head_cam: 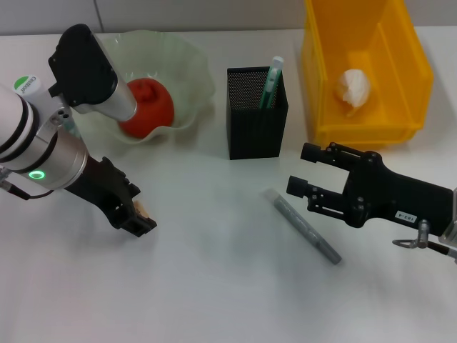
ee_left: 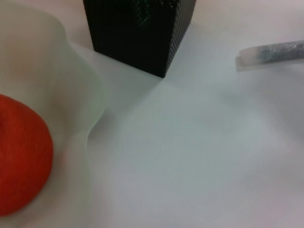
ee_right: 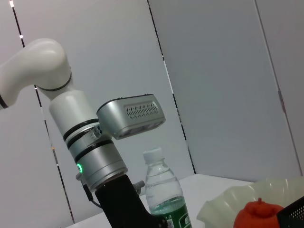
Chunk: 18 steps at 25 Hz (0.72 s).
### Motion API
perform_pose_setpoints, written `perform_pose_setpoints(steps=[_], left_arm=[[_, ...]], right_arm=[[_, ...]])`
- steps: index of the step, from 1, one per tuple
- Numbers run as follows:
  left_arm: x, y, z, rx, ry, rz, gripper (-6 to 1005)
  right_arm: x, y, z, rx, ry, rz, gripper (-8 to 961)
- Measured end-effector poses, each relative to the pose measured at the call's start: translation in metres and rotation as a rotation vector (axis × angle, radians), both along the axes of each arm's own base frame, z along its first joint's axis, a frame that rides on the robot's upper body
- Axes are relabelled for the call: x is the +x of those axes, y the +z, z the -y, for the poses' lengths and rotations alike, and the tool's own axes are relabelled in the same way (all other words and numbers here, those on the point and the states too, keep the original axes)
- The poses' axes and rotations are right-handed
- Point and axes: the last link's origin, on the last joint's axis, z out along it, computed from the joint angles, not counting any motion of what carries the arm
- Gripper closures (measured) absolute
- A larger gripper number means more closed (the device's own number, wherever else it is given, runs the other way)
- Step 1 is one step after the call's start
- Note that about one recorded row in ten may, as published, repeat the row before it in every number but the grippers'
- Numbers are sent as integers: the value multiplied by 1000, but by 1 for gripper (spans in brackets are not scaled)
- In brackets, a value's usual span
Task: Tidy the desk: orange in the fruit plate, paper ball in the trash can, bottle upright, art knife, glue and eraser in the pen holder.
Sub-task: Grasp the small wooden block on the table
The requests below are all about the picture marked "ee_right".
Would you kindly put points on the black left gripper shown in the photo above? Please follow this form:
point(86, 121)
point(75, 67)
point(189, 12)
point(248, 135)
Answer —
point(123, 204)

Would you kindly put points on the clear green-label water bottle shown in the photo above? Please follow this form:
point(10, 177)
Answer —
point(164, 185)

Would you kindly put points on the orange fruit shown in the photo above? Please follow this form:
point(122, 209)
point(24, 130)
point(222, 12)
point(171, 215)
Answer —
point(256, 213)

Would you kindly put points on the white and silver left arm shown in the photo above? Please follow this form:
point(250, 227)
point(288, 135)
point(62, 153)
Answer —
point(69, 109)

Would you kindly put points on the pale green glass fruit plate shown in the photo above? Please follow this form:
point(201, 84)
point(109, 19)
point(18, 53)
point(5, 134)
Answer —
point(228, 202)

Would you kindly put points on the black mesh pen holder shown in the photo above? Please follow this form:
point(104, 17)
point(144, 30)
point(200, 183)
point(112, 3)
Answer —
point(294, 213)

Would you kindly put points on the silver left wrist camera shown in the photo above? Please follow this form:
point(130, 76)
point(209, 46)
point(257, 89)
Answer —
point(114, 114)

